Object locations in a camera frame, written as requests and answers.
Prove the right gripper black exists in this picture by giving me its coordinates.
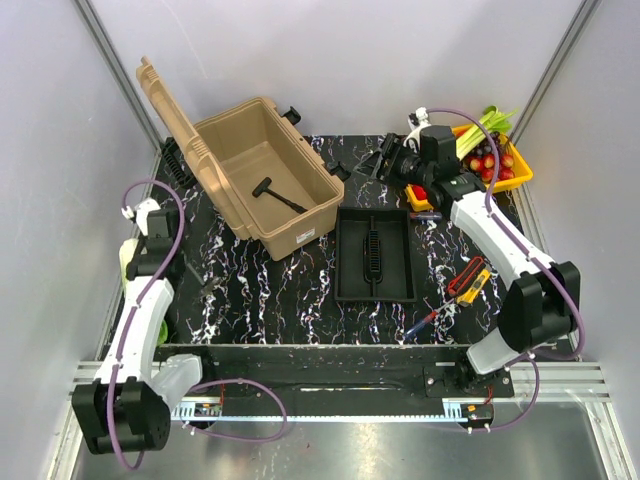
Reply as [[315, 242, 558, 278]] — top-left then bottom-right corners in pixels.
[[353, 133, 433, 193]]

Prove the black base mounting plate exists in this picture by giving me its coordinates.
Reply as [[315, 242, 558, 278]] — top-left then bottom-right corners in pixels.
[[155, 345, 514, 422]]

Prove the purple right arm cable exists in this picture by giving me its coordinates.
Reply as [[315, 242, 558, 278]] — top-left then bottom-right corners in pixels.
[[424, 106, 586, 434]]

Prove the napa cabbage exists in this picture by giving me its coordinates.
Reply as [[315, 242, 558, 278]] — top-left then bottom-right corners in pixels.
[[119, 238, 169, 346]]

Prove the dark grape bunch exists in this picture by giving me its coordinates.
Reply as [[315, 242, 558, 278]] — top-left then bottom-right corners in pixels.
[[469, 132, 504, 157]]

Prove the red yellow cherry cluster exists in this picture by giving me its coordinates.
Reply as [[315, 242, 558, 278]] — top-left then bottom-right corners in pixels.
[[463, 153, 515, 184]]

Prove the claw hammer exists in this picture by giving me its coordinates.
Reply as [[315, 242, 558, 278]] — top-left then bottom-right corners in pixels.
[[184, 256, 223, 301]]

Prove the black marble pattern mat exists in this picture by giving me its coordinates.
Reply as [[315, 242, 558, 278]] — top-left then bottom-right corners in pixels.
[[145, 164, 506, 345]]

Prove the leek with green leaves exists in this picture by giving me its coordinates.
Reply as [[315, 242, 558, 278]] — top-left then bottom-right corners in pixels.
[[456, 105, 517, 160]]

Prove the black tool box tray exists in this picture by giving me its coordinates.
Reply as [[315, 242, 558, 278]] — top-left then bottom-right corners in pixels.
[[334, 207, 417, 303]]

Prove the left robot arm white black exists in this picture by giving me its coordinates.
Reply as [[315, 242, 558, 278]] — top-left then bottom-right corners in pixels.
[[71, 198, 217, 455]]

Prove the red apple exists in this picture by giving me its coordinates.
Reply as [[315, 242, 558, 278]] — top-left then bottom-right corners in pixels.
[[411, 185, 427, 201]]

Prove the tan plastic tool box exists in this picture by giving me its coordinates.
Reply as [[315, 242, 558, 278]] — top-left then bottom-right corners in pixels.
[[136, 57, 344, 260]]

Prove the yellow plastic tray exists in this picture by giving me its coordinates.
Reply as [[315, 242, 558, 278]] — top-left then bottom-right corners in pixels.
[[404, 125, 533, 212]]

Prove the yellow utility knife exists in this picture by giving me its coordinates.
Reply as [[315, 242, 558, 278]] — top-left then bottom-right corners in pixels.
[[456, 268, 491, 308]]

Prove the black rubber mallet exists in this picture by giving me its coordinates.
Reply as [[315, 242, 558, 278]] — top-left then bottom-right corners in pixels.
[[252, 177, 307, 214]]

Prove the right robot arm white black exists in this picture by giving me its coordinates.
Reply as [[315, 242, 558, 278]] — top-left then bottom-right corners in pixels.
[[355, 125, 580, 396]]

